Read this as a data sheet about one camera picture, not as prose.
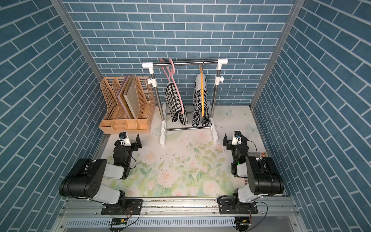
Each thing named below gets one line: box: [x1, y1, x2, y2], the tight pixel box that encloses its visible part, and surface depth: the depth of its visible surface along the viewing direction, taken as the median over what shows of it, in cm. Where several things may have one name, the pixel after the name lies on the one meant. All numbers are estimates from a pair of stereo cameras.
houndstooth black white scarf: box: [164, 82, 188, 126], surface depth 86 cm
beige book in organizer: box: [123, 74, 141, 119], surface depth 94 cm
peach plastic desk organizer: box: [99, 76, 157, 134], surface depth 105 cm
